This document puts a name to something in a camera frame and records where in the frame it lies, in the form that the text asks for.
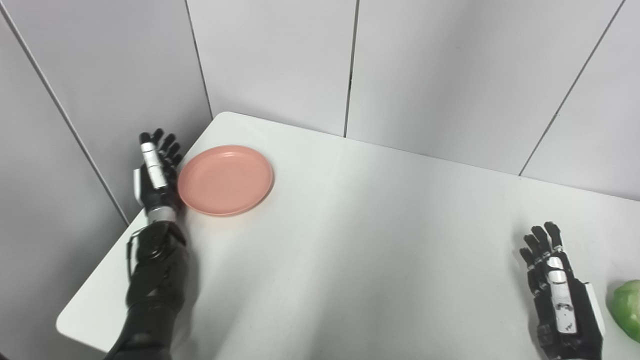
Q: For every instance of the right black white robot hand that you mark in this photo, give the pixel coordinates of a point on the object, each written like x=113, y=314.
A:
x=562, y=300

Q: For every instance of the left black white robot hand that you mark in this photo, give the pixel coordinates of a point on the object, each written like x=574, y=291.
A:
x=156, y=175

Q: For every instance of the green white cabbage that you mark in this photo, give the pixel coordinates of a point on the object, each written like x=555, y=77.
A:
x=626, y=310

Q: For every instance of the pink round plate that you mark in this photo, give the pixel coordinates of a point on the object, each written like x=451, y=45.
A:
x=225, y=180

